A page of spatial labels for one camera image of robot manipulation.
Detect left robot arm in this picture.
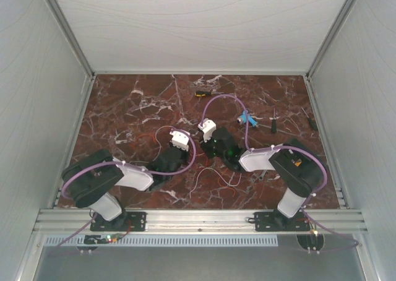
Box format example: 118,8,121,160
61,146,189,231

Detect yellow black screwdriver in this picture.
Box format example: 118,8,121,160
194,90,222,97

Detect aluminium front rail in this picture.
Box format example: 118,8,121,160
33,209,368,234

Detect silver wrench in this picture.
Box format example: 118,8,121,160
258,170,266,180

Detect orange wire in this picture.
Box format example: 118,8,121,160
129,134,242,197

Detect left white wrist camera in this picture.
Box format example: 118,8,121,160
170,130,190,151

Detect black handle screwdriver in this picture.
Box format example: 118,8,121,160
271,108,278,134

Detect blue plastic tool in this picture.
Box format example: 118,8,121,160
237,113,258,128

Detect white wire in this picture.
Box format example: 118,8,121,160
154,125,242,198

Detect black screwdriver far right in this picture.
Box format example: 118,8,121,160
302,108,318,131

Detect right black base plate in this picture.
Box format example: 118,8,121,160
247,210,311,232

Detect slotted grey cable duct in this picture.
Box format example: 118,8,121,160
45,234,278,248

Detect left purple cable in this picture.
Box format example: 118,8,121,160
46,128,197,259

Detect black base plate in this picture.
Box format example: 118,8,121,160
247,210,311,232
90,212,147,232

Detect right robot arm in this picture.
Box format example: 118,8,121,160
200,127,328,231

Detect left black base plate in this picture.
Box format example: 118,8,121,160
90,212,147,232

